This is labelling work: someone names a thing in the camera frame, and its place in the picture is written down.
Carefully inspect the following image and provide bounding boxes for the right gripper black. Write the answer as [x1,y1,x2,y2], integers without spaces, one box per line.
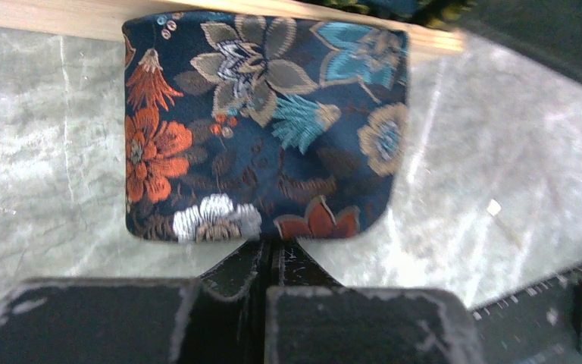
[458,0,582,84]

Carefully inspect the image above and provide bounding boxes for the wooden compartment organizer box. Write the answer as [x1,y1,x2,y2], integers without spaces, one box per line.
[0,1,466,59]

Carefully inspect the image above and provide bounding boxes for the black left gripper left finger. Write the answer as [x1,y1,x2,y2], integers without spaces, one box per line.
[0,241,266,363]

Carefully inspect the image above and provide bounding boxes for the blue rolled tie yellow flowers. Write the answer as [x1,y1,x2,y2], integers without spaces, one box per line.
[305,0,477,29]

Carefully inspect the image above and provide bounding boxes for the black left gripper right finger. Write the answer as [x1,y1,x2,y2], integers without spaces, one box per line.
[264,241,486,363]

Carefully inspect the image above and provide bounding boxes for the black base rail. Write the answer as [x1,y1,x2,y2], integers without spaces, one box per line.
[472,266,582,363]

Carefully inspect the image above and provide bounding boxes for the navy floral necktie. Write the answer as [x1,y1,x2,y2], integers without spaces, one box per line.
[122,15,409,243]

